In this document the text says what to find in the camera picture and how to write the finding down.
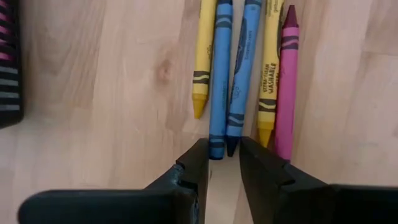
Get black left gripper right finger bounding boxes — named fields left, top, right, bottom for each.
left=239, top=136, right=398, bottom=224

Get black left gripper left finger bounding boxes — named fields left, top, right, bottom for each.
left=17, top=138, right=210, bottom=224

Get black plastic slotted basket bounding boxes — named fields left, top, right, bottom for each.
left=0, top=0, right=25, bottom=129

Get yellow wax crayon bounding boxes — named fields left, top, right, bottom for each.
left=191, top=0, right=218, bottom=120
left=256, top=0, right=285, bottom=148

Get blue wax crayon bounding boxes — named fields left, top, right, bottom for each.
left=208, top=0, right=234, bottom=161
left=225, top=0, right=262, bottom=157

